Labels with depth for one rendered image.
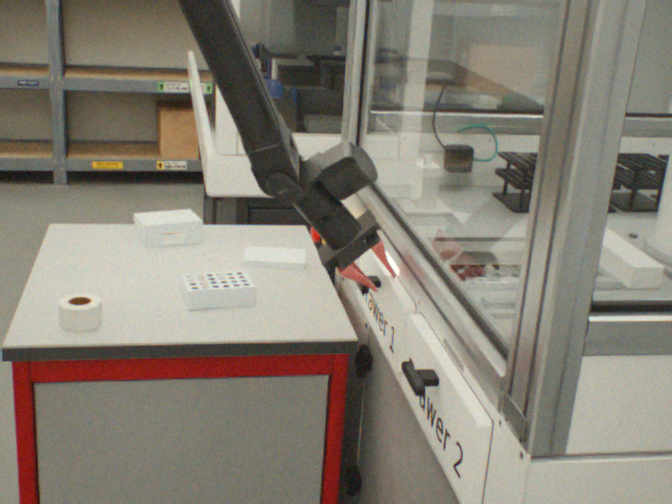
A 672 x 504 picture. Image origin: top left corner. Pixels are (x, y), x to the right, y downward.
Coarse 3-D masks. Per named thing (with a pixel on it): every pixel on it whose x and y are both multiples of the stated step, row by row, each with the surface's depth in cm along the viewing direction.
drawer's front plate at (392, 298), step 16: (368, 256) 145; (368, 272) 145; (384, 272) 135; (384, 288) 135; (400, 288) 130; (384, 304) 135; (400, 304) 125; (384, 320) 135; (400, 320) 125; (400, 336) 126; (400, 352) 126; (400, 368) 127
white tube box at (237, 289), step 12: (180, 276) 164; (216, 276) 165; (228, 276) 165; (240, 276) 166; (180, 288) 165; (192, 288) 159; (204, 288) 159; (216, 288) 159; (228, 288) 160; (240, 288) 160; (252, 288) 161; (192, 300) 158; (204, 300) 159; (216, 300) 160; (228, 300) 160; (240, 300) 161; (252, 300) 162
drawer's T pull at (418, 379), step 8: (408, 360) 111; (408, 368) 109; (408, 376) 108; (416, 376) 107; (424, 376) 108; (432, 376) 108; (416, 384) 105; (424, 384) 107; (432, 384) 107; (416, 392) 105; (424, 392) 105
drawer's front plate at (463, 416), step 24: (408, 336) 121; (432, 336) 114; (432, 360) 110; (408, 384) 121; (456, 384) 102; (432, 408) 110; (456, 408) 101; (480, 408) 98; (432, 432) 111; (456, 432) 101; (480, 432) 95; (456, 456) 101; (480, 456) 96; (456, 480) 101; (480, 480) 97
